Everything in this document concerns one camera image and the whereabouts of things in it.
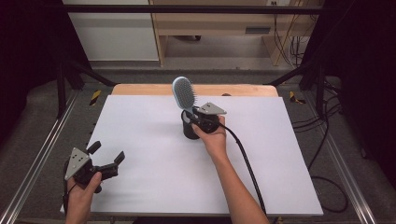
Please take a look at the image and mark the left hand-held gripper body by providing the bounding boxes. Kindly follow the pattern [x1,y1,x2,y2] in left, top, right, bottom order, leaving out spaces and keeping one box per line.
[64,147,120,194]

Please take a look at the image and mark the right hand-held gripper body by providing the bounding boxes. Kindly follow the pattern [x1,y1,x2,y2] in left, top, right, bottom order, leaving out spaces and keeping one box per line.
[192,102,228,135]

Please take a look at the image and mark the black mesh cup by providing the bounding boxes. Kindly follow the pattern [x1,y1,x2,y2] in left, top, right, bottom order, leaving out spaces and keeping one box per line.
[180,109,206,140]

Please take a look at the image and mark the light blue hairbrush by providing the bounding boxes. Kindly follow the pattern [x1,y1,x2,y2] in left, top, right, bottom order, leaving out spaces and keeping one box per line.
[172,76,199,118]

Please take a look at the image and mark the person's right hand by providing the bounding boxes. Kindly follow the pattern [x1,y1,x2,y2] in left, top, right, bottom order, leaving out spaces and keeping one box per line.
[191,115,229,161]

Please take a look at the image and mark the person's left hand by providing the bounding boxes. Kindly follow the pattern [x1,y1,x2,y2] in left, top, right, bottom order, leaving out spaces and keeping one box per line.
[66,172,103,209]

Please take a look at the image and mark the yellow black tape marker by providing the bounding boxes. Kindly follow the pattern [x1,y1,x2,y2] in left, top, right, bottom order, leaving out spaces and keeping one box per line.
[89,90,103,106]
[289,91,306,105]

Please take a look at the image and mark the light wooden desk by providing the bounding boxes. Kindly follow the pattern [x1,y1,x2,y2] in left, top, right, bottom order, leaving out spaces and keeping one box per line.
[148,0,325,67]

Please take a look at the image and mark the dark curtain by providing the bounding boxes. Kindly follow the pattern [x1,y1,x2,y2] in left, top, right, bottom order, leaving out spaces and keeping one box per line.
[299,0,396,189]
[0,0,92,147]

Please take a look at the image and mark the white cabinet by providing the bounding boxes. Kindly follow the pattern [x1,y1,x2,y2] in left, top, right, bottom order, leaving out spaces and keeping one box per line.
[61,0,160,63]

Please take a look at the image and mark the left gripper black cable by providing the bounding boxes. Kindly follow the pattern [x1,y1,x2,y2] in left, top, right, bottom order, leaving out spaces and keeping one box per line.
[63,183,78,217]

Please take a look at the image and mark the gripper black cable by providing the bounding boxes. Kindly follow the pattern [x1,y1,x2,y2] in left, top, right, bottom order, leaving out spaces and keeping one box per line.
[218,120,268,217]
[63,183,78,217]

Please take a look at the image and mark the aluminium rail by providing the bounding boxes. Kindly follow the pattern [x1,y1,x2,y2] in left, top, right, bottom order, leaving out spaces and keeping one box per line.
[0,92,79,224]
[302,92,378,224]

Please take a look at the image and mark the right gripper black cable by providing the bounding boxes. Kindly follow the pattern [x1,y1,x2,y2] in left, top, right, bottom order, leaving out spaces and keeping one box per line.
[218,120,268,217]

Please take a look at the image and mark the black frame strut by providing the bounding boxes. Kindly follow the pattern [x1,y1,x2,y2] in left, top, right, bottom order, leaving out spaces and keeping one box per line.
[263,60,327,119]
[56,59,117,119]

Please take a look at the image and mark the black horizontal frame bar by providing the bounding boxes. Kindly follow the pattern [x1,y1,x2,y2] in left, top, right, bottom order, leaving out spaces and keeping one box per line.
[61,4,325,15]

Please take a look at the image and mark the hanging cable bundle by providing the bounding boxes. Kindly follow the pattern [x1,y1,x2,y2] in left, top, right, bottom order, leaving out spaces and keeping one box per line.
[272,1,313,68]

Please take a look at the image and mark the black floor cables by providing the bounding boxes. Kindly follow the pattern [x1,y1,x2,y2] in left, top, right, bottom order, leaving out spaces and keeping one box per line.
[291,79,344,134]

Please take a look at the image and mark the black floor cable loop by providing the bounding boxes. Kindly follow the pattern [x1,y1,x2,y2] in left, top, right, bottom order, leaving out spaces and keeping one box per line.
[307,122,349,215]

